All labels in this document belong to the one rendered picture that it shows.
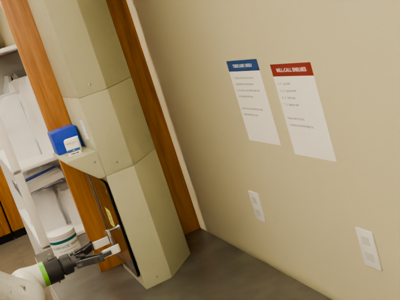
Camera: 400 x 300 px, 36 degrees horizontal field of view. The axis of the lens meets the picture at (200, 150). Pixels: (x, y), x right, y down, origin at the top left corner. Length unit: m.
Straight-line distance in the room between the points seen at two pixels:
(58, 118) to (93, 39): 0.47
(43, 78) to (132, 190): 0.61
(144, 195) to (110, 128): 0.29
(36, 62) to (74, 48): 0.38
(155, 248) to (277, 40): 1.03
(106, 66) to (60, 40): 0.20
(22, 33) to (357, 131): 1.51
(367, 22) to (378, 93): 0.16
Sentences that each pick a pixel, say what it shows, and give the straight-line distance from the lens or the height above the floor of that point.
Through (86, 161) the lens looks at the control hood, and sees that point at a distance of 2.28.
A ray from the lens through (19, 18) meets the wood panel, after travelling 2.61.
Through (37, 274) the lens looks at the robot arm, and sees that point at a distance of 2.34.
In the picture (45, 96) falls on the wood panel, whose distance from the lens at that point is 2.61.
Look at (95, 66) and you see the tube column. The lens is 2.27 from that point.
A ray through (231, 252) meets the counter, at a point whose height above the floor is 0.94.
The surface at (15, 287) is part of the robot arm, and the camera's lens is 2.20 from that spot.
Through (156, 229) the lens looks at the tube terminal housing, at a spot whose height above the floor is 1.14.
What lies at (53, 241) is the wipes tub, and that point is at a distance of 3.01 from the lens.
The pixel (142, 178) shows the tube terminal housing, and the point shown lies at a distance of 2.36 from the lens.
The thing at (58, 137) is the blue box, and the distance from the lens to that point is 2.46.
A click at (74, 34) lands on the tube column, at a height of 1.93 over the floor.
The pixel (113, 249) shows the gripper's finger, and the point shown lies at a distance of 2.34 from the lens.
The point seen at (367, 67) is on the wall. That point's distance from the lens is 1.44.
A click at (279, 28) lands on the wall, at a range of 1.70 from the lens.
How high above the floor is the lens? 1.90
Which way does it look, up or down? 13 degrees down
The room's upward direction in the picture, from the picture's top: 18 degrees counter-clockwise
